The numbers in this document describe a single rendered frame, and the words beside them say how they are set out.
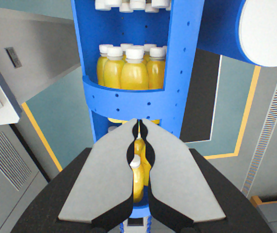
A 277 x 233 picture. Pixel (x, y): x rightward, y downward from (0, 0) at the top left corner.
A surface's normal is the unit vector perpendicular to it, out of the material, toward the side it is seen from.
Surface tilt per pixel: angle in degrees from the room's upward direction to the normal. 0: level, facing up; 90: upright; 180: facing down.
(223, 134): 0
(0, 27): 90
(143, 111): 6
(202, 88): 0
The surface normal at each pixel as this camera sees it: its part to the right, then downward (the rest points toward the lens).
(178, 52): 0.56, 0.42
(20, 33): 0.99, -0.12
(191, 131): 0.01, 0.50
